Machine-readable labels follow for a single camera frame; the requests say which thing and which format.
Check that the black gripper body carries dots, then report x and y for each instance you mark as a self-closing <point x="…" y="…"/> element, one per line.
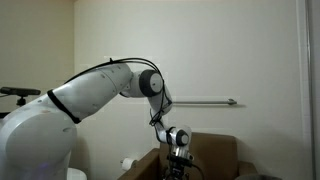
<point x="178" y="171"/>

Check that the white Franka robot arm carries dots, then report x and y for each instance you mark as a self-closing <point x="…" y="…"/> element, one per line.
<point x="40" y="140"/>

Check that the brown leather couch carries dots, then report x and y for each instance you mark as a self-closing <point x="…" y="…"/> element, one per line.
<point x="213" y="156"/>

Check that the white toilet paper roll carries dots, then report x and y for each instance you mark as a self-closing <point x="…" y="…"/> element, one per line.
<point x="127" y="164"/>

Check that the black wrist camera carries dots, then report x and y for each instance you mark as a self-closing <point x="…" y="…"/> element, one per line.
<point x="180" y="160"/>

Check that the metal wall grab bar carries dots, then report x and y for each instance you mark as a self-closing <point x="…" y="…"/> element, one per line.
<point x="206" y="102"/>

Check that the black camera on tripod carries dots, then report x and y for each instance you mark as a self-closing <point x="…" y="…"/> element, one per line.
<point x="20" y="91"/>

